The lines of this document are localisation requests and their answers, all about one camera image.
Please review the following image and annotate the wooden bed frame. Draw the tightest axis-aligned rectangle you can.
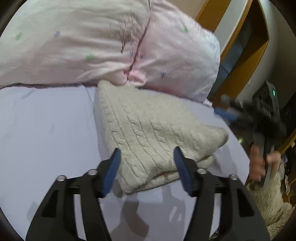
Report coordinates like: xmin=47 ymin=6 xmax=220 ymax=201
xmin=196 ymin=1 xmax=269 ymax=106

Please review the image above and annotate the lavender bed sheet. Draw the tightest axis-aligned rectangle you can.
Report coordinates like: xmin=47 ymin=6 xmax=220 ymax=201
xmin=0 ymin=84 xmax=251 ymax=241

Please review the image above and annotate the pink floral pillow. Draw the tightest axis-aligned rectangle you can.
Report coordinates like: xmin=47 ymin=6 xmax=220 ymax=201
xmin=1 ymin=1 xmax=150 ymax=86
xmin=127 ymin=1 xmax=220 ymax=102

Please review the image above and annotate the person's right hand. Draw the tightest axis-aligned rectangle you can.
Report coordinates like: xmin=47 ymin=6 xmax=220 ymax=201
xmin=248 ymin=145 xmax=281 ymax=182

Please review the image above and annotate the cream fluffy sleeve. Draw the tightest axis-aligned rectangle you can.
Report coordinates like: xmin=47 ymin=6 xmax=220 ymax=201
xmin=246 ymin=164 xmax=295 ymax=239

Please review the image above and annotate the beige cable-knit sweater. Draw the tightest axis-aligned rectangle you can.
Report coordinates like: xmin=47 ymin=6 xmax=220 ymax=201
xmin=94 ymin=80 xmax=228 ymax=194

